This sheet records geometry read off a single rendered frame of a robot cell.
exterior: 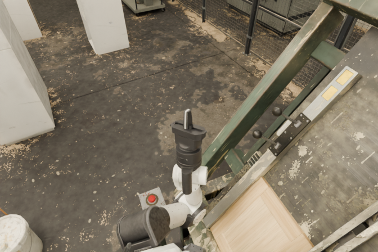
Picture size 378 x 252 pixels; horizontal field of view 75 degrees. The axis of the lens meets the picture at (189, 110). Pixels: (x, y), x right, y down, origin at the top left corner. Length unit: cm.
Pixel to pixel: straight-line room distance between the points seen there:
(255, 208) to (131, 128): 211
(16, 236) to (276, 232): 176
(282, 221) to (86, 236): 175
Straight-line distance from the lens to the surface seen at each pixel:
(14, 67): 280
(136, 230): 90
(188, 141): 79
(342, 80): 102
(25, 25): 547
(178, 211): 103
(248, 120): 122
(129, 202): 247
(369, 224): 97
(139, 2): 597
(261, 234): 118
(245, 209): 120
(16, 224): 231
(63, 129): 328
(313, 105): 103
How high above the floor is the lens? 217
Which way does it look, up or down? 43 degrees down
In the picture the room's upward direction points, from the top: straight up
